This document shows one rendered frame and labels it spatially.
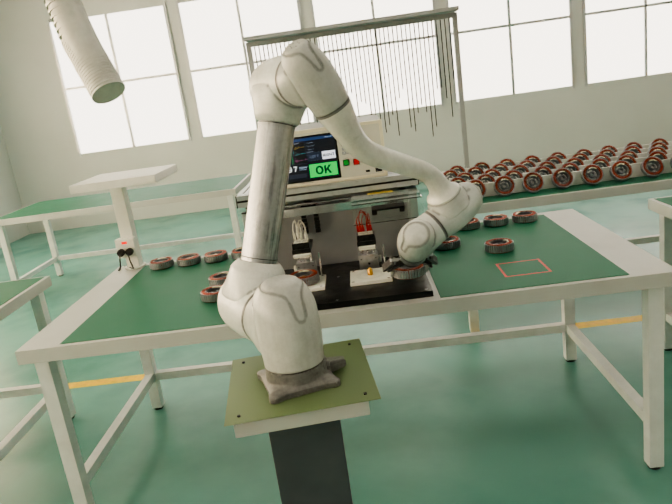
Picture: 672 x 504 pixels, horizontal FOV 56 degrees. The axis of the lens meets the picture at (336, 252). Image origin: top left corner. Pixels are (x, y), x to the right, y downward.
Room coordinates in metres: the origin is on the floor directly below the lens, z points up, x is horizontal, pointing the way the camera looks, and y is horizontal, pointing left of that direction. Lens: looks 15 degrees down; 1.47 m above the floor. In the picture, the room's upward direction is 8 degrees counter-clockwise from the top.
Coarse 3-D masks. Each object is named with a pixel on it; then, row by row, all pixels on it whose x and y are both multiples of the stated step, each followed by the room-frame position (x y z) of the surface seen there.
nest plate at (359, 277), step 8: (352, 272) 2.27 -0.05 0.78; (360, 272) 2.25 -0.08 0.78; (376, 272) 2.23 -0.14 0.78; (384, 272) 2.21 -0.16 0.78; (352, 280) 2.17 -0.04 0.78; (360, 280) 2.16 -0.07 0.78; (368, 280) 2.15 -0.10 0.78; (376, 280) 2.13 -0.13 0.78; (384, 280) 2.13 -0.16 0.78; (392, 280) 2.13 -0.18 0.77
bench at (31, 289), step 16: (0, 288) 2.92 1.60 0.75; (16, 288) 2.88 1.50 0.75; (32, 288) 2.86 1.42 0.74; (0, 304) 2.64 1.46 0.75; (16, 304) 2.71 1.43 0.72; (32, 304) 2.97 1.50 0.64; (0, 320) 2.56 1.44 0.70; (48, 320) 2.99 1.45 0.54; (64, 384) 2.98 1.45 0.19; (32, 416) 2.66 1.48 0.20; (16, 432) 2.52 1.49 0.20; (0, 448) 2.40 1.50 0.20
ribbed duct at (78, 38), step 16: (48, 0) 3.14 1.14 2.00; (64, 0) 3.12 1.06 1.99; (80, 0) 3.20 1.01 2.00; (64, 16) 3.10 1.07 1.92; (80, 16) 3.13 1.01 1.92; (64, 32) 3.10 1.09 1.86; (80, 32) 3.09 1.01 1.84; (64, 48) 3.12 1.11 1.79; (80, 48) 3.07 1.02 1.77; (96, 48) 3.09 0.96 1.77; (80, 64) 3.06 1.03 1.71; (96, 64) 3.04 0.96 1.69; (112, 64) 3.12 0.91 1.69; (96, 80) 3.01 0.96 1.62; (112, 80) 3.02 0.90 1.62; (96, 96) 3.04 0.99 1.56; (112, 96) 3.11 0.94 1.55
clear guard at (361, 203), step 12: (360, 192) 2.34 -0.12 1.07; (372, 192) 2.30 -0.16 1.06; (396, 192) 2.23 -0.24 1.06; (408, 192) 2.20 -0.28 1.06; (360, 204) 2.11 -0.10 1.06; (372, 204) 2.10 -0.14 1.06; (408, 204) 2.08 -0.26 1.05; (420, 204) 2.08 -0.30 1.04; (360, 216) 2.08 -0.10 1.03; (372, 216) 2.07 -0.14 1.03; (384, 216) 2.06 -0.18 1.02; (396, 216) 2.06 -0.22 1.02; (408, 216) 2.05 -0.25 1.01
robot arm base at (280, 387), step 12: (324, 360) 1.49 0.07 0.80; (336, 360) 1.51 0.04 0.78; (264, 372) 1.53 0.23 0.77; (300, 372) 1.42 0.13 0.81; (312, 372) 1.43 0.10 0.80; (324, 372) 1.47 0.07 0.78; (264, 384) 1.49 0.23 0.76; (276, 384) 1.43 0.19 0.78; (288, 384) 1.42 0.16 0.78; (300, 384) 1.42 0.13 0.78; (312, 384) 1.43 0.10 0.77; (324, 384) 1.43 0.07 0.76; (336, 384) 1.43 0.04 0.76; (276, 396) 1.40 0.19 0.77; (288, 396) 1.40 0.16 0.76
